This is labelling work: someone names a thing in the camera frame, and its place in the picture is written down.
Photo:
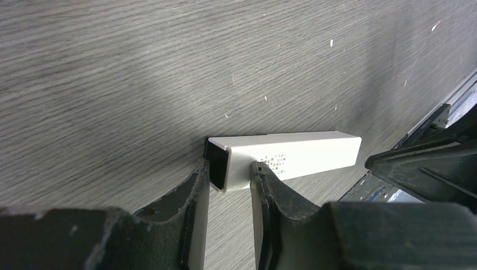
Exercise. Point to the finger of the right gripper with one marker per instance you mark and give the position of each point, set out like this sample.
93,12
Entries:
441,168

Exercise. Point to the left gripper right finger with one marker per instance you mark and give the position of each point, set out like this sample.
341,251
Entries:
291,232

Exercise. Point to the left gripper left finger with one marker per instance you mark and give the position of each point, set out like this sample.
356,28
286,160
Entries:
169,233

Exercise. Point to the long white box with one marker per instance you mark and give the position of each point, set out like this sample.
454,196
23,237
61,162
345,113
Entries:
288,155

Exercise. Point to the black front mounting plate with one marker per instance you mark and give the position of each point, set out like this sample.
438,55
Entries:
371,188

